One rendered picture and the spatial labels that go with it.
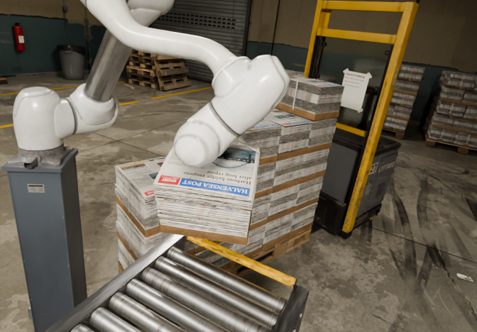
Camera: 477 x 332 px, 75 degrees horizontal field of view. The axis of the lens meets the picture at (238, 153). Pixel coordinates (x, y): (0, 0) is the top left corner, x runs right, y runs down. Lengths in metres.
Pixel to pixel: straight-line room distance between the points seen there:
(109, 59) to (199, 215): 0.63
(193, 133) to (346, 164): 2.30
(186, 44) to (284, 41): 7.81
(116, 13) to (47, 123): 0.61
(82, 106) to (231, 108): 0.85
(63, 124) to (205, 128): 0.84
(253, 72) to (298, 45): 7.78
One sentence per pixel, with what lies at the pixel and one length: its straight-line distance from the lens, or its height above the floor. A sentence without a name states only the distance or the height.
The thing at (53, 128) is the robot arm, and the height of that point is 1.14.
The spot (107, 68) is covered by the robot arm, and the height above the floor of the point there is 1.38.
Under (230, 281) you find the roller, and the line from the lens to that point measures 1.12.
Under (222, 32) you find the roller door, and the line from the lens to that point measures 9.25.
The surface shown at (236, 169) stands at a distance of 0.95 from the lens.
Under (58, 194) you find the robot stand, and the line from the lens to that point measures 1.44.
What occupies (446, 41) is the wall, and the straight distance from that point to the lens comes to 8.07.
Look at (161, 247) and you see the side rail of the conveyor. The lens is 1.22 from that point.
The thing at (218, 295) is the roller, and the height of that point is 0.79.
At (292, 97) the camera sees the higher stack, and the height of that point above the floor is 1.17.
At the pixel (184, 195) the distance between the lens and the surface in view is 0.91.
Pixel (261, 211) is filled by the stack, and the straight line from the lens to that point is 2.05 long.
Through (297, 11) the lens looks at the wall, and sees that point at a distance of 8.48.
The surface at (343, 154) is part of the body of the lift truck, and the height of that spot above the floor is 0.67.
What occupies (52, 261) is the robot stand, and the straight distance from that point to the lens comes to 1.64.
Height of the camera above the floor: 1.56
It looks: 21 degrees down
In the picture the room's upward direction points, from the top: 7 degrees clockwise
